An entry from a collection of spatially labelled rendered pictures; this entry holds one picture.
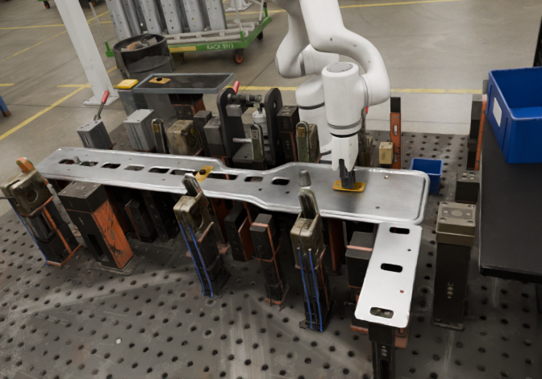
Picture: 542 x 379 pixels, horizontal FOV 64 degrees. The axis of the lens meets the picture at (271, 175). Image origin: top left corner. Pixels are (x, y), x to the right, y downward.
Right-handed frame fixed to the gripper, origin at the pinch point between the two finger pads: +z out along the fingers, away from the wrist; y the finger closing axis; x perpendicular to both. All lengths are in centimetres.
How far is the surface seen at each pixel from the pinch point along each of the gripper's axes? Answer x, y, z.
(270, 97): -27.7, -18.6, -14.6
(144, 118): -76, -15, -7
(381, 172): 7.2, -8.1, 3.0
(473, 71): 33, -316, 103
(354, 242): 5.5, 18.5, 5.0
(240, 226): -34.9, 4.5, 19.5
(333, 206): -2.1, 8.7, 3.0
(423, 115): -1, -229, 103
